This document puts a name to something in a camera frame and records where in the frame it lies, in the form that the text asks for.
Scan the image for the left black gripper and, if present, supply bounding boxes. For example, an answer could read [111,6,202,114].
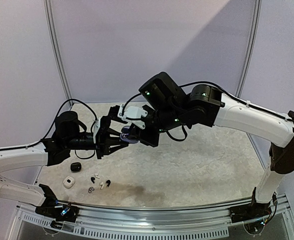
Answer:
[65,128,129,160]

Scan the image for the purple earbud charging case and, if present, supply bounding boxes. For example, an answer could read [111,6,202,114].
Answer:
[120,125,139,144]

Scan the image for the black earbud charging case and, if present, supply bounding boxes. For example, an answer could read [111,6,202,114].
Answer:
[70,162,82,173]

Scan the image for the purple chrome earbud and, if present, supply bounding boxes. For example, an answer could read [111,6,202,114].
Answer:
[88,187,95,194]

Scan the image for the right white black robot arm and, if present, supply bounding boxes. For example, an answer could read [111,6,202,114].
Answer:
[138,72,294,218]

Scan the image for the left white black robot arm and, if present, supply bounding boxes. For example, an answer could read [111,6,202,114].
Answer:
[0,111,129,217]

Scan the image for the white earbud charging case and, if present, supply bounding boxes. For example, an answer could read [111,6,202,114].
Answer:
[63,176,75,189]

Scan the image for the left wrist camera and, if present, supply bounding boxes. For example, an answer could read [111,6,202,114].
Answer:
[92,117,106,144]

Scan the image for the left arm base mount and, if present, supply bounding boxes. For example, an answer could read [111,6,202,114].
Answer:
[35,198,79,223]

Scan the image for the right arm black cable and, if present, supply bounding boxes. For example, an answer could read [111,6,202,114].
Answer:
[124,81,294,158]

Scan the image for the aluminium front rail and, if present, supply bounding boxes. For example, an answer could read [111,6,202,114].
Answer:
[9,194,294,240]

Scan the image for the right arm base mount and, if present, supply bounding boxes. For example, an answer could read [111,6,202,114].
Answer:
[228,200,277,225]

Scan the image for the left aluminium frame post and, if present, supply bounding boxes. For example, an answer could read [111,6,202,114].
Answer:
[44,0,72,100]

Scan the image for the aluminium frame post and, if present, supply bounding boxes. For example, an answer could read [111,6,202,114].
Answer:
[235,0,262,97]
[44,0,72,100]

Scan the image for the right aluminium frame post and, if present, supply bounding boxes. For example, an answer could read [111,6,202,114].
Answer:
[235,0,262,97]

